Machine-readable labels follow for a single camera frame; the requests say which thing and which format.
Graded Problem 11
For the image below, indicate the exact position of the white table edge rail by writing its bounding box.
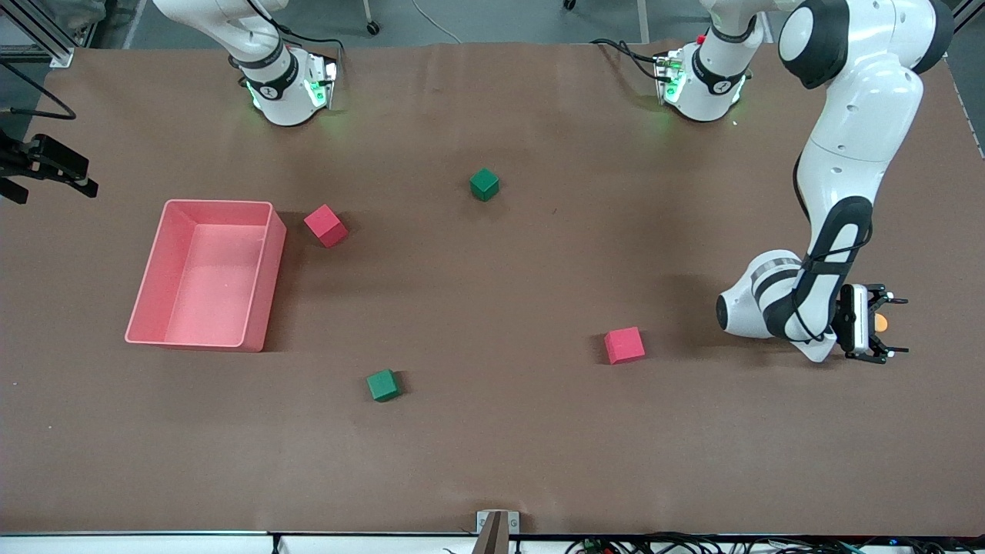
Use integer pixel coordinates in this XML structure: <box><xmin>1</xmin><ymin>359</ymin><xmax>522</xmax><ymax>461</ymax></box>
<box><xmin>0</xmin><ymin>532</ymin><xmax>985</xmax><ymax>554</ymax></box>

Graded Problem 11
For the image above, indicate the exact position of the brown paper table cover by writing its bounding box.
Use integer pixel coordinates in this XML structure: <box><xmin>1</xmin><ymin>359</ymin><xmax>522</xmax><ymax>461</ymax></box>
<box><xmin>0</xmin><ymin>40</ymin><xmax>985</xmax><ymax>537</ymax></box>

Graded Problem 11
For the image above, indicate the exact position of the red cube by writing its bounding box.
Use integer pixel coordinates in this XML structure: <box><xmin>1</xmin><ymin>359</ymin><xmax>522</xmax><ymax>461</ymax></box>
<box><xmin>603</xmin><ymin>326</ymin><xmax>646</xmax><ymax>365</ymax></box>
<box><xmin>303</xmin><ymin>204</ymin><xmax>349</xmax><ymax>249</ymax></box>

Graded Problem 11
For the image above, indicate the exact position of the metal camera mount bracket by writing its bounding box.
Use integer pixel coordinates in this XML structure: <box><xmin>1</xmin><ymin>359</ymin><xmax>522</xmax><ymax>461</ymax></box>
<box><xmin>473</xmin><ymin>510</ymin><xmax>520</xmax><ymax>554</ymax></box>

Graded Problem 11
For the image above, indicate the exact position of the tangled cable bundle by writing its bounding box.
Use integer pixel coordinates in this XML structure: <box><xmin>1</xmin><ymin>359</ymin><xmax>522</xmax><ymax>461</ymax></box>
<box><xmin>566</xmin><ymin>531</ymin><xmax>985</xmax><ymax>554</ymax></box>

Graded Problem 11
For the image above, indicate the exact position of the green cube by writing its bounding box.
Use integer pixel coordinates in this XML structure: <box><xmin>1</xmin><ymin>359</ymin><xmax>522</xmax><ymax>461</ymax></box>
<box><xmin>366</xmin><ymin>369</ymin><xmax>402</xmax><ymax>402</ymax></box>
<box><xmin>469</xmin><ymin>167</ymin><xmax>501</xmax><ymax>202</ymax></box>

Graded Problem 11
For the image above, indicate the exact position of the black base power cable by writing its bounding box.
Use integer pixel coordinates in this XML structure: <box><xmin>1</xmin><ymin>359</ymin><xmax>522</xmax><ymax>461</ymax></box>
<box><xmin>591</xmin><ymin>37</ymin><xmax>672</xmax><ymax>82</ymax></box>
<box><xmin>258</xmin><ymin>27</ymin><xmax>345</xmax><ymax>78</ymax></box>

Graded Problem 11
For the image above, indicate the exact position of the pink plastic bin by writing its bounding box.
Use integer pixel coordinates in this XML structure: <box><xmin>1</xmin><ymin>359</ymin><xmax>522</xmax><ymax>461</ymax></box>
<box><xmin>125</xmin><ymin>199</ymin><xmax>287</xmax><ymax>353</ymax></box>

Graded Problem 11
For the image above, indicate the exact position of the aluminium frame profile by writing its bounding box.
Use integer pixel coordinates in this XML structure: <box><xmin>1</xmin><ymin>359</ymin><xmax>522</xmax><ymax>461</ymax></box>
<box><xmin>0</xmin><ymin>0</ymin><xmax>74</xmax><ymax>68</ymax></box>

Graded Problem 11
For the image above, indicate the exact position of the white floor cable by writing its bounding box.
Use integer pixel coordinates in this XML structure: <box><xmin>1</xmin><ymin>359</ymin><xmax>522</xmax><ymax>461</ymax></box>
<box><xmin>412</xmin><ymin>0</ymin><xmax>462</xmax><ymax>45</ymax></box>

